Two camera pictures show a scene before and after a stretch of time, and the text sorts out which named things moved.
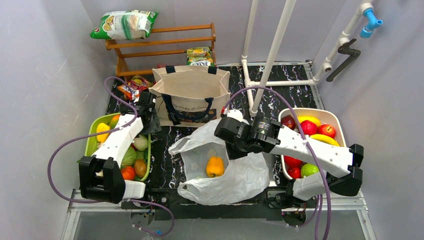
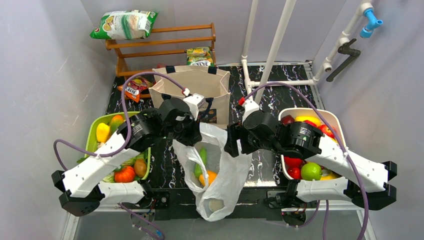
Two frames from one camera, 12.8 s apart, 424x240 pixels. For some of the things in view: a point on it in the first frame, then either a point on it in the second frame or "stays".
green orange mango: (114, 121) stays
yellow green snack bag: (199, 56) stays
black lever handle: (345, 49) stays
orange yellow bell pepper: (215, 166) → (212, 175)
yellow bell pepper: (102, 127) stays
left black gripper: (146, 102) → (191, 133)
